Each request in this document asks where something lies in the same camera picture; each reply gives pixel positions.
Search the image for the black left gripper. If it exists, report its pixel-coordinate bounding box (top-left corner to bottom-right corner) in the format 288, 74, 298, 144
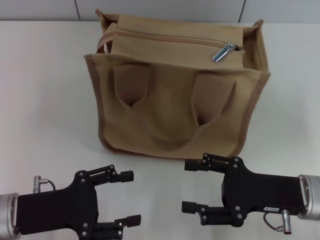
16, 164, 142, 240

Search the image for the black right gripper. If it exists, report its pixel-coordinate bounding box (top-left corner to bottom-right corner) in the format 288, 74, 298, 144
181, 152, 307, 227

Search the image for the khaki canvas food bag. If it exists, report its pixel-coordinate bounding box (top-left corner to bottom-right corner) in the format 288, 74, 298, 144
83, 9, 272, 165

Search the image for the silver metal zipper pull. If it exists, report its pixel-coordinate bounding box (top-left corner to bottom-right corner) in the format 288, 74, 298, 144
212, 42, 236, 63

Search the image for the right gripper connector cable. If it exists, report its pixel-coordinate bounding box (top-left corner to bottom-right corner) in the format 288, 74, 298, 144
263, 209, 291, 235

